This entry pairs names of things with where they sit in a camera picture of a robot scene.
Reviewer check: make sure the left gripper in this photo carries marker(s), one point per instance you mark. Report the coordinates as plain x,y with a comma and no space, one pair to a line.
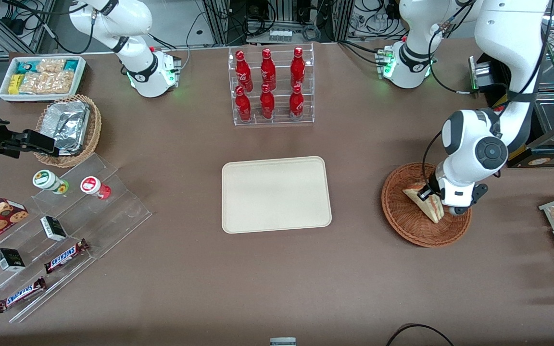
432,187

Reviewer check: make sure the triangular sandwich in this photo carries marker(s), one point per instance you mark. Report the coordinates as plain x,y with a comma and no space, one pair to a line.
428,209

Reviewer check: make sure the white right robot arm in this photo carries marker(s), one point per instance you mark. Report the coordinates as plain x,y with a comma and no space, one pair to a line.
130,21

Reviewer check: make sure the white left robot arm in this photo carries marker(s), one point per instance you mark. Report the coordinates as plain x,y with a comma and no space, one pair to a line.
512,38

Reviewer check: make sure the brown round wicker basket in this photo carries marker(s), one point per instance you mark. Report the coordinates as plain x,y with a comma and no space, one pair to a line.
402,216

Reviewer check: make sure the aluminium foil tray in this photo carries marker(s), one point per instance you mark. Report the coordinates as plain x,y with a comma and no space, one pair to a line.
68,125

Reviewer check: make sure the light oval wicker basket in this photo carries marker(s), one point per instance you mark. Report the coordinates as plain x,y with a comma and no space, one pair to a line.
95,129

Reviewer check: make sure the beige plastic tray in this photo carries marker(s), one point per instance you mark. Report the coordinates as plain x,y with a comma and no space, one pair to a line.
267,202

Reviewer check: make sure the green lidded cup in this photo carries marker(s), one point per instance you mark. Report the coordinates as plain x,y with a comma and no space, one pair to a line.
46,180

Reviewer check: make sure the white rectangular snack bin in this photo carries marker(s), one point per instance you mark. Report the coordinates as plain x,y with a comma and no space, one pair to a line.
5,96

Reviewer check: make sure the yellow snack packet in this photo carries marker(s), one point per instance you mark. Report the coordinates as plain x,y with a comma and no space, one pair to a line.
15,84

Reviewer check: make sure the large clear bag of crackers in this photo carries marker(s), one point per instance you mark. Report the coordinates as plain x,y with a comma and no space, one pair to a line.
48,82

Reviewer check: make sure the red lidded cup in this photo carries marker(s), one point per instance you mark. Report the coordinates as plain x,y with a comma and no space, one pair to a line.
92,186

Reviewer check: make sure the teal snack packet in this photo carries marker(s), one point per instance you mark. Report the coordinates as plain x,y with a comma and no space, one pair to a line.
26,66
70,64

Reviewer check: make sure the small clear bag of crackers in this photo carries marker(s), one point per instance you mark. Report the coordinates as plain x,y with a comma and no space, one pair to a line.
51,65

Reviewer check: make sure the small black box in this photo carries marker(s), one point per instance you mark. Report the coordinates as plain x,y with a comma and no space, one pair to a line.
10,259
53,228

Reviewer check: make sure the clear acrylic step display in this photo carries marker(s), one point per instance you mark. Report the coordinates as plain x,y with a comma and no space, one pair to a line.
113,216

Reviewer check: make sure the snickers chocolate bar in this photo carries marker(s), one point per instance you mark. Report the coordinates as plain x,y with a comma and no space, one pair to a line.
65,256
19,294

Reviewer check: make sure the yellow emergency stop box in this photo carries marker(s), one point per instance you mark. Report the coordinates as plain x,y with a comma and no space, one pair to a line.
501,103

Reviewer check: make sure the red cola bottle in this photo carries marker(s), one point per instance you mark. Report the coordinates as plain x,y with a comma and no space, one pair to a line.
296,105
267,105
243,72
268,71
297,69
243,106

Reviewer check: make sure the clear acrylic bottle rack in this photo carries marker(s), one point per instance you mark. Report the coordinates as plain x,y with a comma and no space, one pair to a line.
282,122

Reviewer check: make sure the small grey device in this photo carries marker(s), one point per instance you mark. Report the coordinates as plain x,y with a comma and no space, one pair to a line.
283,342

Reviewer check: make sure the white power strip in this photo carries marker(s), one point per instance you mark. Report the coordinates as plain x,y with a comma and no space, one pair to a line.
281,35

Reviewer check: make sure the aluminium frame rack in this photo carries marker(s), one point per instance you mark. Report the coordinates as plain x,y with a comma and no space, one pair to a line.
219,21

